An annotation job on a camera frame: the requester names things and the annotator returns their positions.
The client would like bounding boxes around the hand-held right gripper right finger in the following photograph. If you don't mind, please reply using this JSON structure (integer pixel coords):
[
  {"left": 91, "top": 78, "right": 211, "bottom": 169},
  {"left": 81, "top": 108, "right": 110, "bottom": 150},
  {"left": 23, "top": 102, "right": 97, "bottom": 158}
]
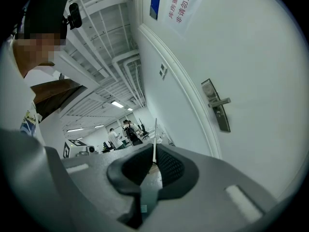
[{"left": 154, "top": 144, "right": 200, "bottom": 201}]

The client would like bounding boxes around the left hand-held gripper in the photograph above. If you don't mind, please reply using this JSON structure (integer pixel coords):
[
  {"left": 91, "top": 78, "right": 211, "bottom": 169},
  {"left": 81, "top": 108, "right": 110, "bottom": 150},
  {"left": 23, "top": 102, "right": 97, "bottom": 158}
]
[{"left": 63, "top": 139, "right": 97, "bottom": 159}]

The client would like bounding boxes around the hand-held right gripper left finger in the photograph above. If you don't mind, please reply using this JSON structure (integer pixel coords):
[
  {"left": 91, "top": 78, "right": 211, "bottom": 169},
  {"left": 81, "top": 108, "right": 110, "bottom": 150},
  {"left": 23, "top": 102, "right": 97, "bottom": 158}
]
[{"left": 107, "top": 144, "right": 155, "bottom": 195}]

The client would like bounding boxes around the silver door lock with handle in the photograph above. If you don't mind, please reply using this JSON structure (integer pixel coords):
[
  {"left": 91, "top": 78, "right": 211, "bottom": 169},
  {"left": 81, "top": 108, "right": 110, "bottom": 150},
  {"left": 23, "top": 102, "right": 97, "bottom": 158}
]
[{"left": 201, "top": 78, "right": 232, "bottom": 133}]

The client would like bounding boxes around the white door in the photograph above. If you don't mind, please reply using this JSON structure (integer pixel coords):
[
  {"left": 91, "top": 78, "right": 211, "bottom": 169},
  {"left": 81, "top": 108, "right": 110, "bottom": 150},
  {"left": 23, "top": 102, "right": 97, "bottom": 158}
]
[{"left": 137, "top": 0, "right": 308, "bottom": 203}]

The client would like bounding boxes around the white upright board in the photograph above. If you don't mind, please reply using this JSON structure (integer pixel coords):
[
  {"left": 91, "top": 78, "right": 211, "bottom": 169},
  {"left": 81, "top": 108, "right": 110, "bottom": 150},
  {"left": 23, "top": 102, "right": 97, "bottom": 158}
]
[{"left": 152, "top": 118, "right": 158, "bottom": 164}]

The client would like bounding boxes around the brown wooden panel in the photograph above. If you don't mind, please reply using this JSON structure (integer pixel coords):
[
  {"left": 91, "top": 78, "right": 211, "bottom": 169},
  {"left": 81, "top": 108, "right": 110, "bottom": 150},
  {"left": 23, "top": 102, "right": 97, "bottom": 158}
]
[{"left": 30, "top": 78, "right": 88, "bottom": 123}]

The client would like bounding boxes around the white printed t-shirt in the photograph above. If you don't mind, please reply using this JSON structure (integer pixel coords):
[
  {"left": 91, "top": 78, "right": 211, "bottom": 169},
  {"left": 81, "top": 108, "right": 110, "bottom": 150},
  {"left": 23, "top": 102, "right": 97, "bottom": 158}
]
[{"left": 0, "top": 39, "right": 46, "bottom": 146}]

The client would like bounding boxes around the person's head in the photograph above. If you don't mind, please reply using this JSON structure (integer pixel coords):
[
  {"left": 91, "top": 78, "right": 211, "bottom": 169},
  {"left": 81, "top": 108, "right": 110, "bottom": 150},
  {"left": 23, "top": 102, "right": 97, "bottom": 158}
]
[{"left": 13, "top": 32, "right": 67, "bottom": 78}]

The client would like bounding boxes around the white paper sign red print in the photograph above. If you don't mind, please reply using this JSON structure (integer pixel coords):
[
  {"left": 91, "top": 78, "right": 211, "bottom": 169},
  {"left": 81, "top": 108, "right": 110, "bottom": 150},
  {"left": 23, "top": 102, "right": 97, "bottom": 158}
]
[{"left": 165, "top": 0, "right": 208, "bottom": 39}]

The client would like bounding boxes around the grey wall switch panel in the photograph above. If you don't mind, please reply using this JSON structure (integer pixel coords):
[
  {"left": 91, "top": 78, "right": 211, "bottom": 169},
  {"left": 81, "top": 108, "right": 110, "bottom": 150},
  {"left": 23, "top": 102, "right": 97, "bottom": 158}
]
[{"left": 158, "top": 63, "right": 168, "bottom": 80}]

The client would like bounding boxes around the black head camera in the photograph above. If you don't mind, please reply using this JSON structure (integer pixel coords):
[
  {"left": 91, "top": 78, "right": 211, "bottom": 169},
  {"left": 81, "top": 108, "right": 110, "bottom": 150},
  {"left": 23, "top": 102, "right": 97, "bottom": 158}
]
[{"left": 62, "top": 2, "right": 83, "bottom": 30}]

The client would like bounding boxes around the blue wall sign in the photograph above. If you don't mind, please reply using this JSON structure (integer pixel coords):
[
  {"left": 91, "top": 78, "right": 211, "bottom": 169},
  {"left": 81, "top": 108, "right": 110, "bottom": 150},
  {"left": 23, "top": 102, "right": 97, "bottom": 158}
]
[{"left": 149, "top": 0, "right": 163, "bottom": 20}]

